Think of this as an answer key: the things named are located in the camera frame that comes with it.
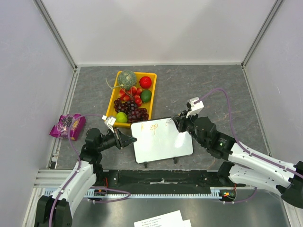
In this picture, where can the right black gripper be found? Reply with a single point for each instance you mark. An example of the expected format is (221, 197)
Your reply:
(181, 124)

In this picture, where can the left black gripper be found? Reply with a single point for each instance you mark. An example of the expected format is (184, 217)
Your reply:
(121, 140)

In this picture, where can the small whiteboard black frame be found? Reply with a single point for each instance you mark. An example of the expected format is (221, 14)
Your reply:
(158, 140)

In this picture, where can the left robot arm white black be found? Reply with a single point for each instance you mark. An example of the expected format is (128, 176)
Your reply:
(57, 209)

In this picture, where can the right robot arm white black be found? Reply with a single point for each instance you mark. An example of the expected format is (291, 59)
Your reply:
(243, 165)

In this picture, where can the right whiteboard stand foot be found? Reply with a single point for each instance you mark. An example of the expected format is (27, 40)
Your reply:
(175, 160)

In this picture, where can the green pear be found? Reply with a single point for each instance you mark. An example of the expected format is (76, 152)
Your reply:
(121, 117)

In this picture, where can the dark red grapes bunch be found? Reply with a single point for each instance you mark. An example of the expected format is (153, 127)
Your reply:
(134, 112)

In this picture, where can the yellow plastic tray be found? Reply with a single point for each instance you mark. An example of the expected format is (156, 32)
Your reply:
(115, 93)

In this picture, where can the red strawberries bunch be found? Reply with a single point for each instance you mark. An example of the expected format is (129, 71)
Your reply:
(133, 94)

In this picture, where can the green mango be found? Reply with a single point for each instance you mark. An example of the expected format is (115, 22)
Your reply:
(146, 95)

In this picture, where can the purple snack bag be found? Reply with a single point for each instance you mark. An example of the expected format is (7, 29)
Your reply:
(71, 124)

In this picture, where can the red apple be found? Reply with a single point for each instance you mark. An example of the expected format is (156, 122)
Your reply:
(145, 82)

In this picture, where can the green netted melon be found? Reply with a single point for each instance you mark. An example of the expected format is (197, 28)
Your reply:
(127, 79)

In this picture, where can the white paper sheets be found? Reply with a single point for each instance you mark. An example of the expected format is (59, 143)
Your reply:
(172, 219)

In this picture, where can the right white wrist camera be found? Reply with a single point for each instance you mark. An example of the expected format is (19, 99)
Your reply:
(194, 106)

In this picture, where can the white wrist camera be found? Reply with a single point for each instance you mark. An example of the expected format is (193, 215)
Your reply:
(194, 106)
(109, 122)

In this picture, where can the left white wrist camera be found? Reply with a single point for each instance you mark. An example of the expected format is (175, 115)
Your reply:
(109, 122)

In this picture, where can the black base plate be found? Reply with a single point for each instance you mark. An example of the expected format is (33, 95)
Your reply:
(162, 181)

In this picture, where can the white slotted cable duct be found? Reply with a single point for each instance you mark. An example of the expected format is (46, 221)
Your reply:
(102, 193)

